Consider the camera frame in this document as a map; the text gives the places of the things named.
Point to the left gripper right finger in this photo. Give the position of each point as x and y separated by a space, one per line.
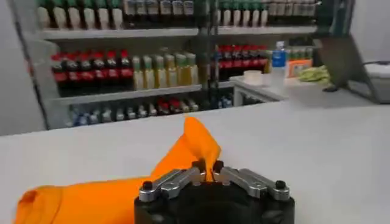
253 184

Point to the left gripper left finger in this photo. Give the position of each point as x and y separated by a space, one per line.
173 182

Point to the orange cloth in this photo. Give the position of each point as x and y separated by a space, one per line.
91 201

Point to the white side table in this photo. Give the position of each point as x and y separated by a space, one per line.
268 91

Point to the white round tub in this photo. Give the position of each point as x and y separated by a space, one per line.
253 77

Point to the small black flat object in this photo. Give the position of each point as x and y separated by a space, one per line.
330 89

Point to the shelf rack with drink bottles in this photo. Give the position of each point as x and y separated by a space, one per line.
122 70

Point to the green crumpled cloth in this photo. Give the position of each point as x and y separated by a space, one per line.
315 74

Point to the orange and white box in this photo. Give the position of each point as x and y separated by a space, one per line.
298 65

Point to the blue label water bottle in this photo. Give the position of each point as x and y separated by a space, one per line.
278 59

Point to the dark grey slanted panel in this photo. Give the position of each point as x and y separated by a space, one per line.
341 61

